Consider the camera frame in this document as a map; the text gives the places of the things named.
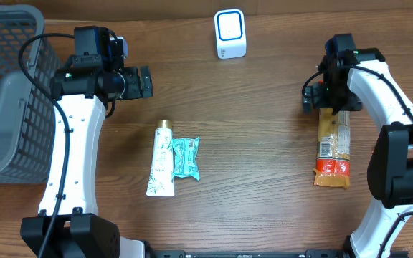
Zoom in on orange long noodle packet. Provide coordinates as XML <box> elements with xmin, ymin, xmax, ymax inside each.
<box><xmin>313</xmin><ymin>107</ymin><xmax>351</xmax><ymax>188</ymax></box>

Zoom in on teal snack packet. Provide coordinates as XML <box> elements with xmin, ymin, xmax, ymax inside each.
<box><xmin>173</xmin><ymin>137</ymin><xmax>200</xmax><ymax>181</ymax></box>

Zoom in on white tube with gold cap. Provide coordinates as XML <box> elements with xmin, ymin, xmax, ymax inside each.
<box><xmin>146</xmin><ymin>120</ymin><xmax>175</xmax><ymax>196</ymax></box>

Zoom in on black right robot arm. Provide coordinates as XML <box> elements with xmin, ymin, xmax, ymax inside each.
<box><xmin>302</xmin><ymin>48</ymin><xmax>413</xmax><ymax>257</ymax></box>

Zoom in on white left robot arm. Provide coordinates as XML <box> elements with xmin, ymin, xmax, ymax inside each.
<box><xmin>21</xmin><ymin>67</ymin><xmax>154</xmax><ymax>257</ymax></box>

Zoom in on white barcode scanner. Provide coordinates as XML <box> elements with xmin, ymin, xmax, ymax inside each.
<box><xmin>214</xmin><ymin>9</ymin><xmax>247</xmax><ymax>59</ymax></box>

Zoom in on brown cardboard backdrop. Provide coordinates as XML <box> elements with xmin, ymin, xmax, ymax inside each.
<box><xmin>0</xmin><ymin>0</ymin><xmax>413</xmax><ymax>22</ymax></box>

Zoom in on grey plastic shopping basket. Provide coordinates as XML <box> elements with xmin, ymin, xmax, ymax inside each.
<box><xmin>0</xmin><ymin>5</ymin><xmax>55</xmax><ymax>183</ymax></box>

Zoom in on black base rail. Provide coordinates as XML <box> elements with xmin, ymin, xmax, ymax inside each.
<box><xmin>146</xmin><ymin>249</ymin><xmax>354</xmax><ymax>258</ymax></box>

